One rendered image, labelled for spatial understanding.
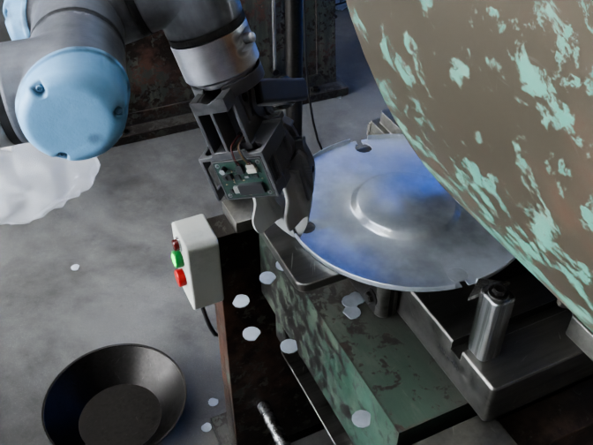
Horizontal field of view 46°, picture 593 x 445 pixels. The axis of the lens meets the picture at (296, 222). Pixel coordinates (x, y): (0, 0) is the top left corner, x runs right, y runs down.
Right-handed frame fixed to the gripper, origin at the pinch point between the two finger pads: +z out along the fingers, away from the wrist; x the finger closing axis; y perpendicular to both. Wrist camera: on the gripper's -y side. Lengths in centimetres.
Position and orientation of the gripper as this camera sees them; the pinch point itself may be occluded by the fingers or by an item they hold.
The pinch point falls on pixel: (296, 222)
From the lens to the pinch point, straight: 79.3
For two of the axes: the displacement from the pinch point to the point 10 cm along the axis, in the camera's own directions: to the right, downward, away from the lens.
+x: 9.0, -0.6, -4.3
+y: -3.0, 6.2, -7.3
